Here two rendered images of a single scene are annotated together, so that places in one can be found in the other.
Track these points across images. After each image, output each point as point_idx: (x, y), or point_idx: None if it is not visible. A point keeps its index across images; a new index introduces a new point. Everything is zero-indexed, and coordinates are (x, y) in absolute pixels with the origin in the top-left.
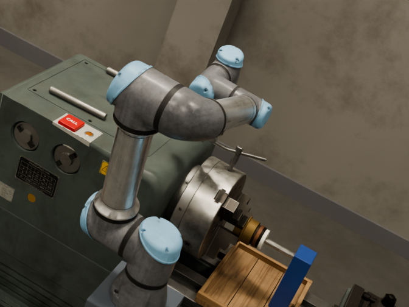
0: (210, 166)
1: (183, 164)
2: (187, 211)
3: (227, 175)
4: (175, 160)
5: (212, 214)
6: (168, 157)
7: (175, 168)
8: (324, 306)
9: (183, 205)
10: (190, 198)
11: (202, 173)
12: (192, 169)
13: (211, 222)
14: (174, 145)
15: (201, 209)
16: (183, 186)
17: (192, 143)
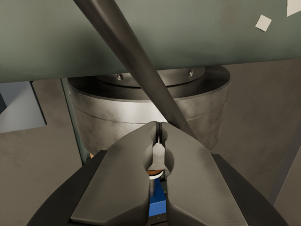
0: (161, 118)
1: (111, 70)
2: (73, 106)
3: (163, 152)
4: (79, 56)
5: (88, 148)
6: (59, 34)
7: (60, 70)
8: (169, 172)
9: (72, 98)
10: (80, 108)
11: (130, 115)
12: (159, 70)
13: (83, 145)
14: (141, 11)
15: (83, 129)
16: (112, 74)
17: (207, 44)
